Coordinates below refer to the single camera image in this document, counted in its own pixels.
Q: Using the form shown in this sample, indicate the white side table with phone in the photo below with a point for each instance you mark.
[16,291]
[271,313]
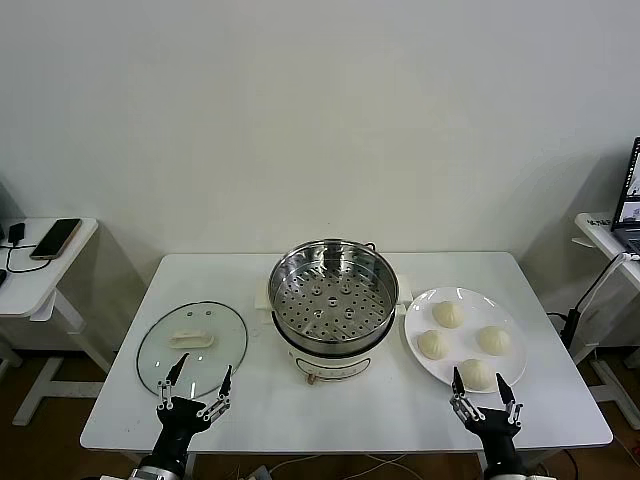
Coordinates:
[25,295]

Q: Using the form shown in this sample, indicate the white side table with laptop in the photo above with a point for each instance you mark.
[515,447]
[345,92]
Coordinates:
[607,380]

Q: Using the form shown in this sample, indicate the white electric cooker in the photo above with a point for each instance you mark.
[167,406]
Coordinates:
[330,365]

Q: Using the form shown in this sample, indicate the gold smartphone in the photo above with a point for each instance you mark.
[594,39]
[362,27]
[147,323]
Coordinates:
[55,239]

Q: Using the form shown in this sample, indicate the small black charger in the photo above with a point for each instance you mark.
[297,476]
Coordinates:
[16,234]

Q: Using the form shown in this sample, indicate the white round plate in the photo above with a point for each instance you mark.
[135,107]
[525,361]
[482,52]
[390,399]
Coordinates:
[465,300]

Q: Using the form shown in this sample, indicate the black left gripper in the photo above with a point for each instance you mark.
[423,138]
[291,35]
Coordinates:
[180,417]

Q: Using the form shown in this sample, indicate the white steamed baozi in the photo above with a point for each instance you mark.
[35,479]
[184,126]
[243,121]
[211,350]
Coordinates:
[434,345]
[447,315]
[476,375]
[493,340]

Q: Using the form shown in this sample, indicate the open laptop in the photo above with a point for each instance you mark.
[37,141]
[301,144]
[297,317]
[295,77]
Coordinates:
[629,200]

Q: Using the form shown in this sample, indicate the perforated steel steamer basket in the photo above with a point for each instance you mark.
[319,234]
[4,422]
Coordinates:
[360,310]

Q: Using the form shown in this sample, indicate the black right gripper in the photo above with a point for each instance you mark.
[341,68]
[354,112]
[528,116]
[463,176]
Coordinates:
[495,427]

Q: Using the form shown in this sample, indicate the white power strip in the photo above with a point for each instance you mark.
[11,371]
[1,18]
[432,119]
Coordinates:
[260,474]

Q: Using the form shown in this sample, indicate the white table leg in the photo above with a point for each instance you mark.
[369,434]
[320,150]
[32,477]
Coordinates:
[481,459]
[192,461]

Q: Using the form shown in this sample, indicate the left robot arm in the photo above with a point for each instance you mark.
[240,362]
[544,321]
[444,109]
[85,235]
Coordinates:
[160,472]

